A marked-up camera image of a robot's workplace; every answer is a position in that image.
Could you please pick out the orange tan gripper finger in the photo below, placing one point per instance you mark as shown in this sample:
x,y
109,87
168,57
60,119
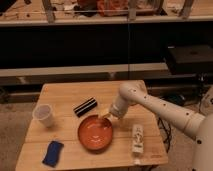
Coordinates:
x,y
105,113

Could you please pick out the orange ceramic bowl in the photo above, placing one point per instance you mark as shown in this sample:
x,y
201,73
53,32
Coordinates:
x,y
95,134

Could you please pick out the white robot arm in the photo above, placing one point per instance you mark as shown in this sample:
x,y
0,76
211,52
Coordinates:
x,y
193,124

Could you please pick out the black striped box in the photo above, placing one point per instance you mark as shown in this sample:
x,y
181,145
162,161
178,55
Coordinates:
x,y
85,107

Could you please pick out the wooden folding table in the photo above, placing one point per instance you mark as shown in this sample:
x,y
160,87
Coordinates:
x,y
63,97

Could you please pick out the clear plastic cup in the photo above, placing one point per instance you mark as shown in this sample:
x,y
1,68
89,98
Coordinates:
x,y
44,114

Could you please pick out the blue sponge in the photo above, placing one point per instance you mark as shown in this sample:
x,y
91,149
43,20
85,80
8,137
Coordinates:
x,y
52,155

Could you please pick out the orange object on shelf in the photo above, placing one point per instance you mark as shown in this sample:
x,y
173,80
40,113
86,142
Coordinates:
x,y
112,7

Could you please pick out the black box on shelf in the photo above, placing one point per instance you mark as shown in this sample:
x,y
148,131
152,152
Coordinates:
x,y
190,59

